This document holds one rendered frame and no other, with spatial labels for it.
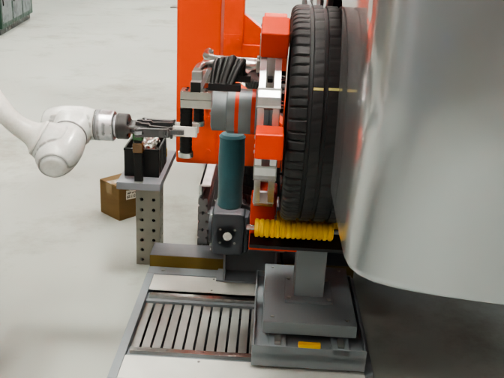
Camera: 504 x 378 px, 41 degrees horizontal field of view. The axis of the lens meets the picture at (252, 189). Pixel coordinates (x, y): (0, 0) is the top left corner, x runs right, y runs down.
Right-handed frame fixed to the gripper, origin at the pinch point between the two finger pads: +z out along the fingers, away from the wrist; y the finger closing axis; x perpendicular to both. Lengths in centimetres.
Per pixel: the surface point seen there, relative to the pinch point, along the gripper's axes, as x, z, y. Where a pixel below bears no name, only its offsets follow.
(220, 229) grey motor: -49, 8, -39
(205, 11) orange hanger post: 27, -1, -60
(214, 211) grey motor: -43, 6, -41
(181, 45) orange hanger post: 14, -9, -60
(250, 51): -19, 10, -253
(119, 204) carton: -74, -47, -117
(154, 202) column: -54, -22, -73
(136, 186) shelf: -39, -25, -54
